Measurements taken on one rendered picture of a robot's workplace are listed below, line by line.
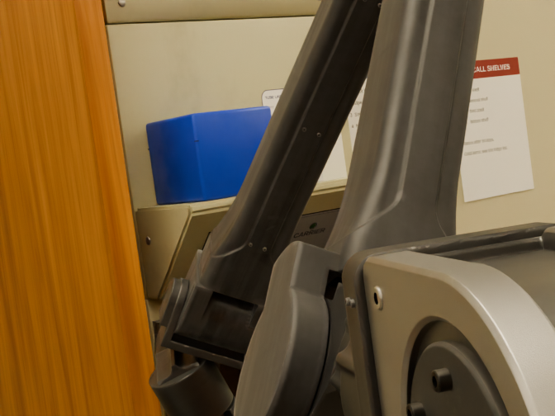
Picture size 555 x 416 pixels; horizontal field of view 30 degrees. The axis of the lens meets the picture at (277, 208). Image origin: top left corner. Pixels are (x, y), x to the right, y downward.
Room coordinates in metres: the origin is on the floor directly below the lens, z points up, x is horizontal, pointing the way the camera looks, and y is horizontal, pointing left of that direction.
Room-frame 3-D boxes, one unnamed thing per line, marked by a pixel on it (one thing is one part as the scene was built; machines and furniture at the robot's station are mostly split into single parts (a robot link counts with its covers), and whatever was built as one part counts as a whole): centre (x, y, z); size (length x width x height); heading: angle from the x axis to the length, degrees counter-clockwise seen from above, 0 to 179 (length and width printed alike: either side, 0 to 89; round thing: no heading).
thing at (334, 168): (1.20, -0.05, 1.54); 0.05 x 0.05 x 0.06; 53
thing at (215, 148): (1.12, 0.06, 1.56); 0.10 x 0.10 x 0.09; 36
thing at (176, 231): (1.17, -0.01, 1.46); 0.32 x 0.12 x 0.10; 126
